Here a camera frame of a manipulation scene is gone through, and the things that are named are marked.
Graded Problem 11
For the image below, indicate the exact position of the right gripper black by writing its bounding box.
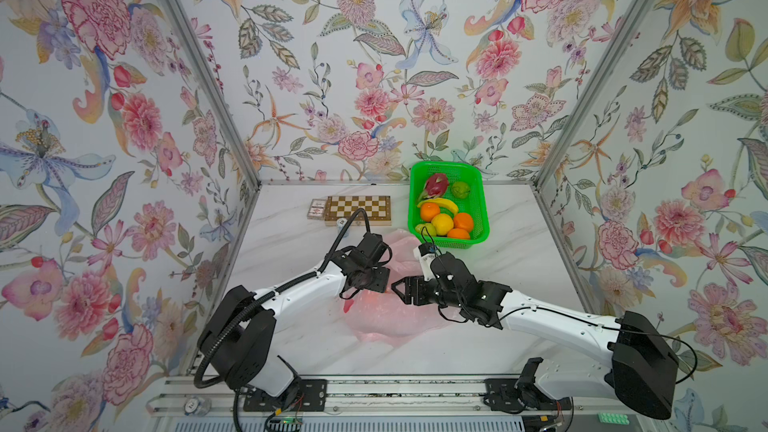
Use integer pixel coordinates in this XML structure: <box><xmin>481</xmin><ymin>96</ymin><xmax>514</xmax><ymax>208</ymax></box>
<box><xmin>390</xmin><ymin>275</ymin><xmax>463</xmax><ymax>313</ymax></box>

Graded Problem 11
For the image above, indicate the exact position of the yellow banana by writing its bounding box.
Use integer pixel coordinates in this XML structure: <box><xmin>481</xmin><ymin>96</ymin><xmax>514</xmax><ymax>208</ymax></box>
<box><xmin>417</xmin><ymin>197</ymin><xmax>460</xmax><ymax>215</ymax></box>

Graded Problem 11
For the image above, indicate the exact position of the green pear fruit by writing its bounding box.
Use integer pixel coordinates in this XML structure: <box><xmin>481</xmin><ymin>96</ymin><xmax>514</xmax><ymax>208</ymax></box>
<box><xmin>415</xmin><ymin>223</ymin><xmax>438</xmax><ymax>240</ymax></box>

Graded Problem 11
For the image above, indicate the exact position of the red dragon fruit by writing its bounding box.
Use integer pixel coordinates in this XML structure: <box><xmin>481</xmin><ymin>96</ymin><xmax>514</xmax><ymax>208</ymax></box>
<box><xmin>418</xmin><ymin>173</ymin><xmax>450</xmax><ymax>201</ymax></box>

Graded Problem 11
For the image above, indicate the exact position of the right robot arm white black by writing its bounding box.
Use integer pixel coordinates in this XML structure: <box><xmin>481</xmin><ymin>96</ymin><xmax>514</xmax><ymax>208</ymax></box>
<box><xmin>392</xmin><ymin>253</ymin><xmax>679</xmax><ymax>420</ymax></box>

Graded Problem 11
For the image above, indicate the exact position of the green plastic basket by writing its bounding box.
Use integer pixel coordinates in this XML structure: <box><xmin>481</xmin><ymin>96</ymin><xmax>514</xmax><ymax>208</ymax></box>
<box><xmin>408</xmin><ymin>161</ymin><xmax>490</xmax><ymax>249</ymax></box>

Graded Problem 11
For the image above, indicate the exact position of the round green lime fruit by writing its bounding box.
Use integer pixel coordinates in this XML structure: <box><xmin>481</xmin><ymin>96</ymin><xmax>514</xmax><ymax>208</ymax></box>
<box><xmin>450</xmin><ymin>181</ymin><xmax>471</xmax><ymax>200</ymax></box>

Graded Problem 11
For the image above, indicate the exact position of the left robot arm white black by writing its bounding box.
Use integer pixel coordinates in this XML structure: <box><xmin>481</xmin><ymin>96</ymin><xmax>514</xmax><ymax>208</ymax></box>
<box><xmin>193</xmin><ymin>232</ymin><xmax>393</xmax><ymax>398</ymax></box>

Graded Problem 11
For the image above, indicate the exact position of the yellow lemon fruit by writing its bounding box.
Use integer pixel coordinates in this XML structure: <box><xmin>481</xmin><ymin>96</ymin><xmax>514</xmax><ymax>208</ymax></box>
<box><xmin>431</xmin><ymin>213</ymin><xmax>454</xmax><ymax>236</ymax></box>

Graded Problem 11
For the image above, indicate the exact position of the pink plastic bag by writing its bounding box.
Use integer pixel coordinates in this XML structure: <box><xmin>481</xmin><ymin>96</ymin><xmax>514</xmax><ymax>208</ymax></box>
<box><xmin>343</xmin><ymin>229</ymin><xmax>450</xmax><ymax>347</ymax></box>

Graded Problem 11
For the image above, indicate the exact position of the aluminium corner post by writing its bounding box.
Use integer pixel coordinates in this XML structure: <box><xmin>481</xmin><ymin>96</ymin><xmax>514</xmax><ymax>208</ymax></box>
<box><xmin>160</xmin><ymin>0</ymin><xmax>261</xmax><ymax>192</ymax></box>
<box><xmin>532</xmin><ymin>0</ymin><xmax>652</xmax><ymax>192</ymax></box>

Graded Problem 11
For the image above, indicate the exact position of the wooden chessboard box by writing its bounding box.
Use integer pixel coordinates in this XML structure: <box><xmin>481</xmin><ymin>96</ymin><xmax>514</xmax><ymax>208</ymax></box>
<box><xmin>323</xmin><ymin>194</ymin><xmax>392</xmax><ymax>227</ymax></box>

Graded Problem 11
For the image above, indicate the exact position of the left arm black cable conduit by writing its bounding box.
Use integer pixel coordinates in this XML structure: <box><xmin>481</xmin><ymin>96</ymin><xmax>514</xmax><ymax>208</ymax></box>
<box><xmin>191</xmin><ymin>208</ymin><xmax>373</xmax><ymax>432</ymax></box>

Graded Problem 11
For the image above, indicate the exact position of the left aluminium corner post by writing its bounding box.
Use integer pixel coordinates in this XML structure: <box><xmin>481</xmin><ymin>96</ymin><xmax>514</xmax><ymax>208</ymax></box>
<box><xmin>160</xmin><ymin>0</ymin><xmax>261</xmax><ymax>192</ymax></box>

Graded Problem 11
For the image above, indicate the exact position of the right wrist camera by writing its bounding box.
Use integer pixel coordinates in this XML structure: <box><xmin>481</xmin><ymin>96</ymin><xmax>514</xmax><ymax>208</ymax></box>
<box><xmin>413</xmin><ymin>243</ymin><xmax>437</xmax><ymax>281</ymax></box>

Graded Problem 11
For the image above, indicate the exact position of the orange fruit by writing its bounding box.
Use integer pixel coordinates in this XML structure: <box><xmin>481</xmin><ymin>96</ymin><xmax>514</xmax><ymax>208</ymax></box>
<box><xmin>445</xmin><ymin>228</ymin><xmax>471</xmax><ymax>240</ymax></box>
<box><xmin>419</xmin><ymin>202</ymin><xmax>441</xmax><ymax>223</ymax></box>
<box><xmin>453</xmin><ymin>212</ymin><xmax>475</xmax><ymax>233</ymax></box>

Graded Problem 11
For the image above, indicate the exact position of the right aluminium corner post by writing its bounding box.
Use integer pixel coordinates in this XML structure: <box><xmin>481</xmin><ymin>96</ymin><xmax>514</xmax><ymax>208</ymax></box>
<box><xmin>532</xmin><ymin>0</ymin><xmax>652</xmax><ymax>192</ymax></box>

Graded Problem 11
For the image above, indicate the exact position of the small card box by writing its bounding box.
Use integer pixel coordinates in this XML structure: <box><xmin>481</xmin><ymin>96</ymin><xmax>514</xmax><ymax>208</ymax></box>
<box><xmin>307</xmin><ymin>198</ymin><xmax>326</xmax><ymax>220</ymax></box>

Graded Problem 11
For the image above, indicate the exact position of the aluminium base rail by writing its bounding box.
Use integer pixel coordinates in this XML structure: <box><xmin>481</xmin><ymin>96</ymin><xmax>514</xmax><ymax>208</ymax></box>
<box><xmin>146</xmin><ymin>373</ymin><xmax>607</xmax><ymax>418</ymax></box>

